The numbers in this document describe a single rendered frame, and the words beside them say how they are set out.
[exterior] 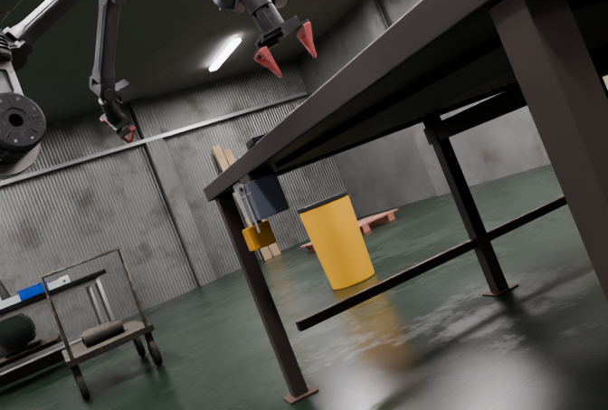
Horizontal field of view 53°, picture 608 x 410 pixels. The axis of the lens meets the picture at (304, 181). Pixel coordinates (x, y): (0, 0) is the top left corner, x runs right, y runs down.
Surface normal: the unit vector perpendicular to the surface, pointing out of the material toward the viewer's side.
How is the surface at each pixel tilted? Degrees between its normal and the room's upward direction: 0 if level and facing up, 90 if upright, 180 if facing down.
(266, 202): 90
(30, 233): 90
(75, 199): 90
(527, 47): 90
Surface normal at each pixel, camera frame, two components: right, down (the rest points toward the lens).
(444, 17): -0.88, 0.33
